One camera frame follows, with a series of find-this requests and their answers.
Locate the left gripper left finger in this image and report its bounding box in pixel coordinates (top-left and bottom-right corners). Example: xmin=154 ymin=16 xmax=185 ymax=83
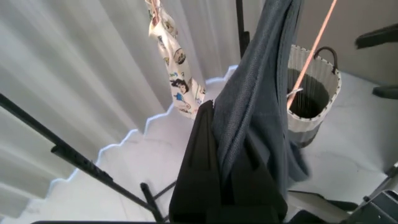
xmin=169 ymin=99 xmax=224 ymax=224

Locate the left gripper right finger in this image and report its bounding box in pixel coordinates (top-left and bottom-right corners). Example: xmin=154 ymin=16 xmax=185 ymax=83
xmin=226 ymin=139 xmax=289 ymax=224

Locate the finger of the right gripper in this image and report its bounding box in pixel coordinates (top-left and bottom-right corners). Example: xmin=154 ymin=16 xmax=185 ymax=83
xmin=372 ymin=85 xmax=398 ymax=101
xmin=355 ymin=23 xmax=398 ymax=50

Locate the pink clothes hanger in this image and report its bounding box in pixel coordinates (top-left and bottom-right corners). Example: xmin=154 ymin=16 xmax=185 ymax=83
xmin=285 ymin=0 xmax=338 ymax=110

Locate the dark grey garment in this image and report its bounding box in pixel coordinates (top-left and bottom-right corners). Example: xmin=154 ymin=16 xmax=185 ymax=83
xmin=212 ymin=0 xmax=311 ymax=202

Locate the cream printed garment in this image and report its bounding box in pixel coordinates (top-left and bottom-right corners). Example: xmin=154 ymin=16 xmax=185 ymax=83
xmin=145 ymin=0 xmax=206 ymax=121

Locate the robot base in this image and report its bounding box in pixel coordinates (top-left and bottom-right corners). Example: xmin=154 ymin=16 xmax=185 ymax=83
xmin=284 ymin=161 xmax=398 ymax=224

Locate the white laundry basket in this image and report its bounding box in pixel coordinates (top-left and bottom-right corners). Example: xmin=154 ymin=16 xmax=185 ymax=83
xmin=285 ymin=44 xmax=343 ymax=149

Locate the white curtain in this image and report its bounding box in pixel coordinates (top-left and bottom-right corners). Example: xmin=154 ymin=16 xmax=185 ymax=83
xmin=0 ymin=0 xmax=265 ymax=218

